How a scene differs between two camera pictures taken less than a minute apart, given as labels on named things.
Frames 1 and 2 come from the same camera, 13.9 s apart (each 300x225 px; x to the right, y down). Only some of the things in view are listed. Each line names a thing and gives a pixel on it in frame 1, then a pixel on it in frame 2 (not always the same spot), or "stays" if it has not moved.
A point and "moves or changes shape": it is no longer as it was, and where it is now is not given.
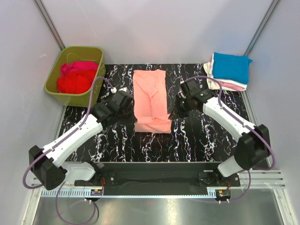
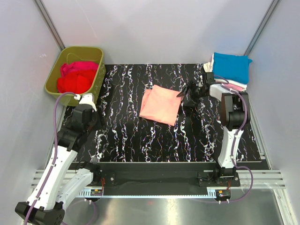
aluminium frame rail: [260, 179] stays
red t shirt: [76, 82] stays
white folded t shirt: [238, 84] stays
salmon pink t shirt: [150, 101] moves or changes shape
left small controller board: [96, 192] stays
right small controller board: [222, 195] stays
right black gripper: [176, 112] → [191, 86]
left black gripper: [132, 117] → [95, 114]
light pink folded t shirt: [231, 86] stays
